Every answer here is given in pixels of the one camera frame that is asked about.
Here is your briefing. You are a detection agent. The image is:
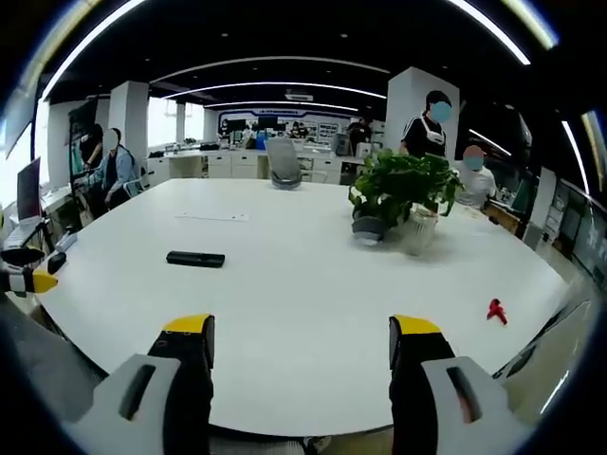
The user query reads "grey office chair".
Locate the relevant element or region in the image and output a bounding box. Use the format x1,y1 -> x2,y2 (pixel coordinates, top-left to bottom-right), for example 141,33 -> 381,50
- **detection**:
264,136 -> 304,191

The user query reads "white ribbed plant pot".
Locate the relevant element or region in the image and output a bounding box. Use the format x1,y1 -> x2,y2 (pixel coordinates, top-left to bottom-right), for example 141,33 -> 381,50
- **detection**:
401,208 -> 438,257

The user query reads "grey round plant pot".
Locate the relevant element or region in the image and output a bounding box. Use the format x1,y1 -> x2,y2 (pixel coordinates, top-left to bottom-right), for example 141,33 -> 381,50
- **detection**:
351,213 -> 386,246

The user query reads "red small clip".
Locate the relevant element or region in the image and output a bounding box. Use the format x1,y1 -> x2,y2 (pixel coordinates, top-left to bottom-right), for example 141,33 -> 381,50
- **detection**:
486,298 -> 508,327

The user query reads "computer monitor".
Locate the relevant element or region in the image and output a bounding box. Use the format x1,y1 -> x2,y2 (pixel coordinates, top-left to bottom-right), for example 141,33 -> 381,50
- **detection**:
16,156 -> 44,224

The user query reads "white paper strip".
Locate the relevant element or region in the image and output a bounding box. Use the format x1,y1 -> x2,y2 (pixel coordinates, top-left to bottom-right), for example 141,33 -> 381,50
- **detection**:
175,211 -> 250,223

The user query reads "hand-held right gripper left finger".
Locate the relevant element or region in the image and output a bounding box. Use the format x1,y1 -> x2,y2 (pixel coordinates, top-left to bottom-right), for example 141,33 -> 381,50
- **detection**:
64,312 -> 217,455

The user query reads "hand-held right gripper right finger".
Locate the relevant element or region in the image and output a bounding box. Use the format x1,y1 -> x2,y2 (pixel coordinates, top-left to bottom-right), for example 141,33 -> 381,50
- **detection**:
388,314 -> 535,455

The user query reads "black remote control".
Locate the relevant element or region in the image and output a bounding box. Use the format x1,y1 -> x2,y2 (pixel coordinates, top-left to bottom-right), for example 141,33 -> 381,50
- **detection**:
165,250 -> 227,270

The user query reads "white cabinet row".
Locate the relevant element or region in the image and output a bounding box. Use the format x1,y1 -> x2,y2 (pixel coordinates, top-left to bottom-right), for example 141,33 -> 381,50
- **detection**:
146,147 -> 366,185

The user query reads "green potted plant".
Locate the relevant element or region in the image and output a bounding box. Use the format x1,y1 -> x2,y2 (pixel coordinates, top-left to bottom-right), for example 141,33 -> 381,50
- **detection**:
348,148 -> 467,232

